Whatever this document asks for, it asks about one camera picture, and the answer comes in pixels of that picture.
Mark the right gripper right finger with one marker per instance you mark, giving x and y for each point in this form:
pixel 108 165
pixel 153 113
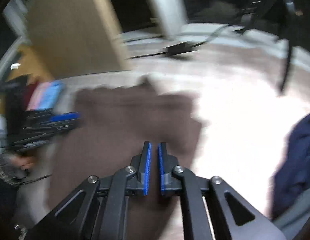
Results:
pixel 211 208

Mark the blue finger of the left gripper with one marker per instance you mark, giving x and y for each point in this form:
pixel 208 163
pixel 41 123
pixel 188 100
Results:
pixel 64 117

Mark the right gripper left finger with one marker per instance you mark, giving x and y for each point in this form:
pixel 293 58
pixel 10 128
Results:
pixel 97 208

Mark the brown garment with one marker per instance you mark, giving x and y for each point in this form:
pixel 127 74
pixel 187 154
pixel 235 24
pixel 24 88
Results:
pixel 114 124

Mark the stack of folded clothes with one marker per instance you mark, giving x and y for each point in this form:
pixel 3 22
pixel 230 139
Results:
pixel 45 96

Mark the left hand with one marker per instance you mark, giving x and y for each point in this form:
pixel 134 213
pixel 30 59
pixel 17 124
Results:
pixel 24 163

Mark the wooden cabinet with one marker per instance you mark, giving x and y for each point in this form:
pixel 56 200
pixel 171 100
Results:
pixel 65 38

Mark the navy blue garment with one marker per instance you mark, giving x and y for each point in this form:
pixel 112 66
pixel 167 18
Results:
pixel 293 177

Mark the black power adapter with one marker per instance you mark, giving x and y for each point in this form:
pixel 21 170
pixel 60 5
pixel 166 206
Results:
pixel 177 49

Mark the white window frame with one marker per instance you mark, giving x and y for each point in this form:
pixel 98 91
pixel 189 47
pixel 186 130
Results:
pixel 171 16

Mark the ring light on tripod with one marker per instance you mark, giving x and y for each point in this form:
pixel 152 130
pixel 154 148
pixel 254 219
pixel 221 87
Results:
pixel 283 14

